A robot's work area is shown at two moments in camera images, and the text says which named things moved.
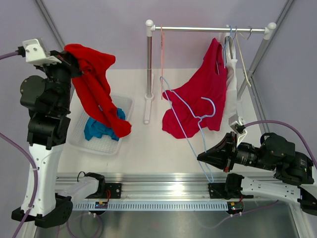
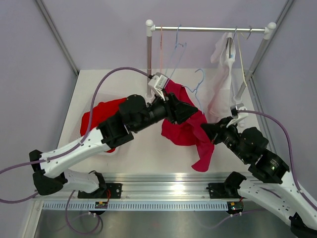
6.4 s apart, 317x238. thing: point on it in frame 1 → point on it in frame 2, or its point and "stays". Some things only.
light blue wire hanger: (211, 179) → (184, 45)
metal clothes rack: (151, 29) stays
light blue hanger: (225, 44) → (192, 91)
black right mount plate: (230, 190) stays
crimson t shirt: (197, 101) → (189, 132)
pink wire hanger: (162, 51) stays
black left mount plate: (115, 190) stays
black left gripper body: (64, 70) → (171, 112)
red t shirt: (93, 87) → (101, 112)
